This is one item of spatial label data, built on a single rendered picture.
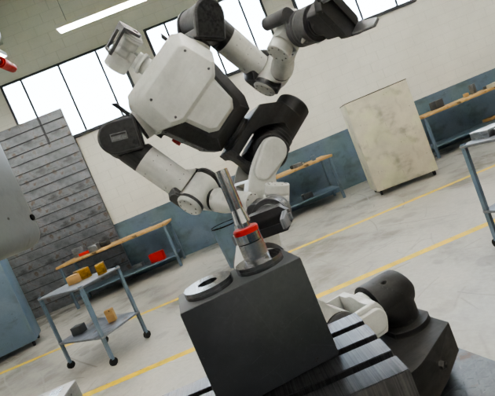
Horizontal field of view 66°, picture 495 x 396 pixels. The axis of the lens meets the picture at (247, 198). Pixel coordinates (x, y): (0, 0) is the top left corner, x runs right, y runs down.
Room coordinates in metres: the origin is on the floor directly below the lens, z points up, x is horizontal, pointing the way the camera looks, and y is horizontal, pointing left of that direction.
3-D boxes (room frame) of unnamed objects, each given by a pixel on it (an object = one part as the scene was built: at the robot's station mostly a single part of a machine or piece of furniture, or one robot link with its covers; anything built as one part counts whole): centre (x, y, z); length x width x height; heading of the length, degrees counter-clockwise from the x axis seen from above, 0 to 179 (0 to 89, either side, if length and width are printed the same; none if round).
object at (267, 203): (0.87, -0.03, 1.17); 0.13 x 0.12 x 0.10; 75
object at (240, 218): (0.68, 0.02, 1.25); 0.03 x 0.03 x 0.11
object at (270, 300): (0.67, 0.07, 1.04); 0.22 x 0.12 x 0.20; 101
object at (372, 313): (1.25, -0.15, 0.68); 0.21 x 0.20 x 0.13; 110
